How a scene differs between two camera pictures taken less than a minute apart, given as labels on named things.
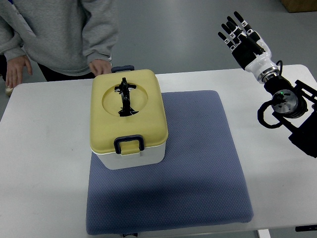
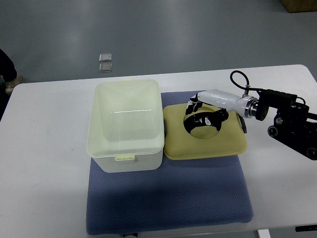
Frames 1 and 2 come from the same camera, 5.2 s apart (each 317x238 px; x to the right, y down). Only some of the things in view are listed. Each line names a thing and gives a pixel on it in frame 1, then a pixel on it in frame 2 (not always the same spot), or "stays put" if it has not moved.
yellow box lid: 127,135 → 203,142
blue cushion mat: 201,182 stays put
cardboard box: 300,6 stays put
